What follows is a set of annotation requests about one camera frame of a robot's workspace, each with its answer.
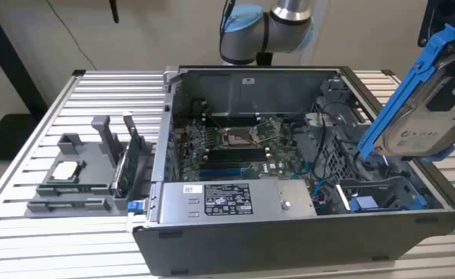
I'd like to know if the hard disk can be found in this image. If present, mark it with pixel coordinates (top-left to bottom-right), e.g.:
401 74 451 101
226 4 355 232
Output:
356 23 455 163

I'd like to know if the black disk wire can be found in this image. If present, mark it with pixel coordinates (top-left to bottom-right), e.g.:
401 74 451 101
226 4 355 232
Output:
351 139 375 187

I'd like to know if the perforated metal disk bay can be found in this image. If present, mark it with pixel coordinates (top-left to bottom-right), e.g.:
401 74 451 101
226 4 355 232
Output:
306 97 374 187

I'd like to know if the blue empty disk carrier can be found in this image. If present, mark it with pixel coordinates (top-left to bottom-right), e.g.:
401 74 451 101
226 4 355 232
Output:
348 195 391 212

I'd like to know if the black RAM slot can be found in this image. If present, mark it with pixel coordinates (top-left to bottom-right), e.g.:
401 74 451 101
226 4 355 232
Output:
203 160 256 166
207 155 267 161
207 149 270 156
200 164 251 171

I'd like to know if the blue expansion slot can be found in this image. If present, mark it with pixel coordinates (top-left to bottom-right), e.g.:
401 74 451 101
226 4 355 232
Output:
199 170 250 180

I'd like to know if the green motherboard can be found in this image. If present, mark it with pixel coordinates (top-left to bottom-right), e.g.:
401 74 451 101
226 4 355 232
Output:
172 115 310 181

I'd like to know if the CPU socket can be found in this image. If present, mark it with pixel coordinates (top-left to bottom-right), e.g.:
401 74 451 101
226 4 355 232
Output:
222 127 254 148

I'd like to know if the thin locking lever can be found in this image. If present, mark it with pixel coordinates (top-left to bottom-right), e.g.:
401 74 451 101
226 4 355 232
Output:
207 112 224 131

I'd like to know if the silver power supply unit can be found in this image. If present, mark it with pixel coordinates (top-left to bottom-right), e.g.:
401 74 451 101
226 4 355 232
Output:
159 178 318 224

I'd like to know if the black open PC case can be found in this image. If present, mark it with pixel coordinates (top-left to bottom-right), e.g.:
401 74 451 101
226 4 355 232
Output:
132 64 455 277

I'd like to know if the green graphics card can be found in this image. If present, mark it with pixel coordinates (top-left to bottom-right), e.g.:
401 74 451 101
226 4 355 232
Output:
110 112 146 201

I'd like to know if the grey parts rack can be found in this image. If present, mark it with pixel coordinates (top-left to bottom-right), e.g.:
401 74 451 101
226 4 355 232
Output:
24 115 159 219

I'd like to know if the silver CPU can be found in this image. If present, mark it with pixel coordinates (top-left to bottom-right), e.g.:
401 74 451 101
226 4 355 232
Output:
52 162 82 180

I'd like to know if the black stand pole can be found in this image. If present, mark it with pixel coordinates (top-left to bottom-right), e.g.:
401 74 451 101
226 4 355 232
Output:
0 0 49 117

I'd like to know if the black stand base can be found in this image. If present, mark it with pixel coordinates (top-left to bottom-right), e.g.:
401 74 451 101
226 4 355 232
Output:
0 113 37 160

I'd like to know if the long black looped wire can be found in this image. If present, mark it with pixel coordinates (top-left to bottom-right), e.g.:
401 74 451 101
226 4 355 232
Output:
312 101 354 180

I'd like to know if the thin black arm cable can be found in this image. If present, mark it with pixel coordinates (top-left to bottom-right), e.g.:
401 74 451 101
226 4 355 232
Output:
222 0 236 35

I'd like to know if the blue flat wire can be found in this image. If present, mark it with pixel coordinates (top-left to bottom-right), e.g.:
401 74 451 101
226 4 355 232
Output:
312 179 335 204

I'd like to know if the black hanging strap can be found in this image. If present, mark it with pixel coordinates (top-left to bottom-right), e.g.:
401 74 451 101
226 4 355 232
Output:
108 0 120 24

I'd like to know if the thin black wall cable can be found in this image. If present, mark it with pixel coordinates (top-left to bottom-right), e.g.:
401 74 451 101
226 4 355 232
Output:
47 0 98 70

